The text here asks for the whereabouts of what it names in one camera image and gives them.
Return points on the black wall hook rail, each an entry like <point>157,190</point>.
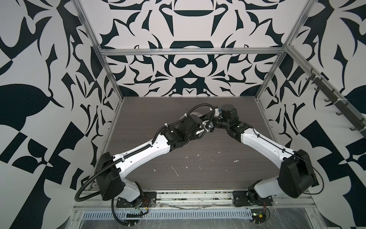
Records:
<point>344,106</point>

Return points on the white slotted cable duct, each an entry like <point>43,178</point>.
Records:
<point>245,214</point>

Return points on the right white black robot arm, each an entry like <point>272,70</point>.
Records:
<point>296,173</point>

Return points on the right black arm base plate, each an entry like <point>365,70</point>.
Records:
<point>248,198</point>

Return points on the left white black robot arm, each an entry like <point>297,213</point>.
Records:
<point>111,171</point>

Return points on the small green circuit board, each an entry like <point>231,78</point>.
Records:
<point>259,216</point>

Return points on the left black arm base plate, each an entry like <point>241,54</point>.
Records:
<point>144,200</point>

